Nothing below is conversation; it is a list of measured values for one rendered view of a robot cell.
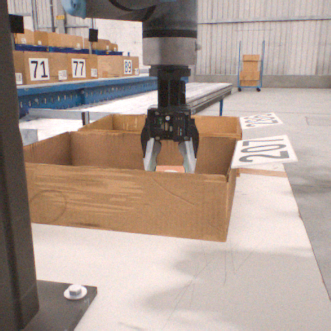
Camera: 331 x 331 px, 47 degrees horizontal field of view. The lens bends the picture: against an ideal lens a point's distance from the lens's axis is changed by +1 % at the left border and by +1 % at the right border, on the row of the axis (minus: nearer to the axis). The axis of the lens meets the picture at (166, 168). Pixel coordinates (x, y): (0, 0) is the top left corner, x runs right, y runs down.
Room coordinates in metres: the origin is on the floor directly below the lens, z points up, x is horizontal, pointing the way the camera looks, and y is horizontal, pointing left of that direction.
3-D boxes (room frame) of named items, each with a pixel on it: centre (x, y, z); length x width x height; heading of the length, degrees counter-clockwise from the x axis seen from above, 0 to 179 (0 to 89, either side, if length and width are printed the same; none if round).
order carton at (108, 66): (3.30, 0.44, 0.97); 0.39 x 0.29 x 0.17; 163
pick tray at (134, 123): (0.98, 0.00, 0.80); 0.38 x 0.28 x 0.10; 81
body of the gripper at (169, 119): (0.65, -0.01, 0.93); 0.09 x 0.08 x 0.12; 178
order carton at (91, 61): (2.55, 0.67, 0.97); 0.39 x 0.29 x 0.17; 163
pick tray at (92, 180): (0.67, 0.07, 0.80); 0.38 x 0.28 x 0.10; 77
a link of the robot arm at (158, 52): (0.66, -0.01, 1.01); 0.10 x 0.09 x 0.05; 88
